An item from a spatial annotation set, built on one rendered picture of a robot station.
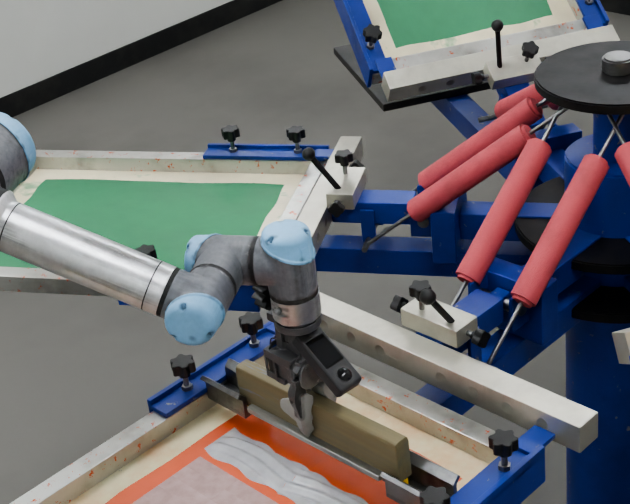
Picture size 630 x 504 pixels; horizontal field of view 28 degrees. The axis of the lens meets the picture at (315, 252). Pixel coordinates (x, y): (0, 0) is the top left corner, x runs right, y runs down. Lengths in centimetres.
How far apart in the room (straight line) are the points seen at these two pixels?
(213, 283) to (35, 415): 223
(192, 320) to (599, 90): 96
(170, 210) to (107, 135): 286
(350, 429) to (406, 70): 117
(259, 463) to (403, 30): 136
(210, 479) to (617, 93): 99
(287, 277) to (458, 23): 140
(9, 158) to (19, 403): 219
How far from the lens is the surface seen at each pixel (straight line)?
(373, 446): 192
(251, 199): 285
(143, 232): 279
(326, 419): 197
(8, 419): 398
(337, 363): 191
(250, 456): 207
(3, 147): 192
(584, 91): 235
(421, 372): 213
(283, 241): 181
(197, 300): 174
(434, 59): 299
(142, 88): 615
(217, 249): 185
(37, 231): 180
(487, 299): 225
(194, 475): 207
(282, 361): 194
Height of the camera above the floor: 226
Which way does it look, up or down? 30 degrees down
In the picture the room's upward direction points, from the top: 7 degrees counter-clockwise
